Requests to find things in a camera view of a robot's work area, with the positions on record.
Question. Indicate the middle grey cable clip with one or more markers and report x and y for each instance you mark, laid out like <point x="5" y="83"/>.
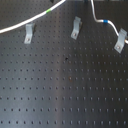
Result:
<point x="76" y="27"/>

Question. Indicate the grey cable clip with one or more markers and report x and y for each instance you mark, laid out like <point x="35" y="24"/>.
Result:
<point x="29" y="33"/>
<point x="76" y="27"/>
<point x="120" y="41"/>

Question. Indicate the left grey cable clip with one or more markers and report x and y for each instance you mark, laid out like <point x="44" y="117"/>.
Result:
<point x="29" y="33"/>

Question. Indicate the right grey cable clip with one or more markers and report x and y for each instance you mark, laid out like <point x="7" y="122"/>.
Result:
<point x="120" y="41"/>

